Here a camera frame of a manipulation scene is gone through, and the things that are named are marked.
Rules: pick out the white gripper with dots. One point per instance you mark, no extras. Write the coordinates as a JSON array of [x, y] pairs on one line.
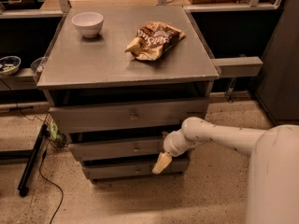
[[169, 145]]

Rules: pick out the grey drawer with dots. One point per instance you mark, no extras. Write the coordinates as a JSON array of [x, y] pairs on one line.
[[113, 149], [105, 117], [131, 168]]

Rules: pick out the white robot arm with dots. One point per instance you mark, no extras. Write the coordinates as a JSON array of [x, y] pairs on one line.
[[273, 182]]

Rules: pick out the grey top drawer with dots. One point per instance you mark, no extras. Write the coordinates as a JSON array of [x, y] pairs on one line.
[[105, 117]]

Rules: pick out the grey bottom drawer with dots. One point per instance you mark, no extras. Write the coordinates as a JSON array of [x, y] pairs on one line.
[[131, 168]]

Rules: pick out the grey drawer cabinet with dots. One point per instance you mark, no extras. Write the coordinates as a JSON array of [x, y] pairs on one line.
[[94, 71]]

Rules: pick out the brown chip bag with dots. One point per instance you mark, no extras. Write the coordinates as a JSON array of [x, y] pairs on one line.
[[153, 40]]

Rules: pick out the grey side bar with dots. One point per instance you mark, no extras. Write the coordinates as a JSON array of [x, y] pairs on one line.
[[238, 66]]

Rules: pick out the green packet in basket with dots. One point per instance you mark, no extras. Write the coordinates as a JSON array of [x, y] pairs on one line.
[[55, 135]]

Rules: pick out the white ceramic bowl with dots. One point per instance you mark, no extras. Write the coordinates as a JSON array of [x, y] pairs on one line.
[[89, 24]]

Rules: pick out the black metal leg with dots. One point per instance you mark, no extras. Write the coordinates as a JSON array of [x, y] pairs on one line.
[[22, 188]]

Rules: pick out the clear glass cup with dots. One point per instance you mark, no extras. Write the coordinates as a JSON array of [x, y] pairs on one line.
[[38, 64]]

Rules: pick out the grey side shelf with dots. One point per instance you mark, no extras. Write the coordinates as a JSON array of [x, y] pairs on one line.
[[22, 80]]

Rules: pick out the blue patterned bowl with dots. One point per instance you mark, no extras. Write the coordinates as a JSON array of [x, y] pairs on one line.
[[9, 65]]

